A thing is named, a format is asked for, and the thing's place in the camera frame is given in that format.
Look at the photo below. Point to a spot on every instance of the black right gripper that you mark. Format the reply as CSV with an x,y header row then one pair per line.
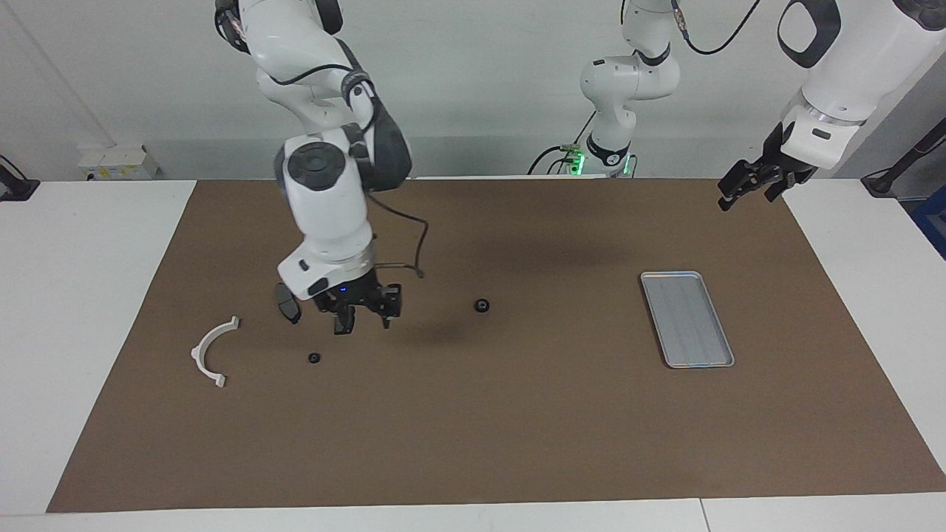
x,y
351,294

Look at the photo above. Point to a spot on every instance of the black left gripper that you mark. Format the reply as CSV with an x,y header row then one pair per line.
x,y
783,159

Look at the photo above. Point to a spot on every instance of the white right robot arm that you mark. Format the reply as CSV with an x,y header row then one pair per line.
x,y
325,207

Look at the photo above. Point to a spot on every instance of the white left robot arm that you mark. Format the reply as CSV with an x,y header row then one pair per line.
x,y
850,74

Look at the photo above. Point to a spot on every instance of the silver metal tray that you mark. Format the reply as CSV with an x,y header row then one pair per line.
x,y
687,321

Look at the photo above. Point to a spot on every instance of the long dark brake pad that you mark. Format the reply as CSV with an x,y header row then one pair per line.
x,y
288,309

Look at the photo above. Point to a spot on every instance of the black stand with pole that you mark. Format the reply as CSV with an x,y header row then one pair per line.
x,y
890,177

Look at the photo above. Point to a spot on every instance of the brown table mat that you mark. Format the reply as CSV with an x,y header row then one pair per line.
x,y
473,428

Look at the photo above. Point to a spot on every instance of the blue crate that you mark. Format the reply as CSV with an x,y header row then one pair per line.
x,y
933,222

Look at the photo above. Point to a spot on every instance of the white box with labels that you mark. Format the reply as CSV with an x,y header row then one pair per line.
x,y
118,162

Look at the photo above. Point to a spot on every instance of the white semicircular bracket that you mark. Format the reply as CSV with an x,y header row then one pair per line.
x,y
209,336

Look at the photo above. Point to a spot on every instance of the black clamp mount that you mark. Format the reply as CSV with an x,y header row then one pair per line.
x,y
16,188

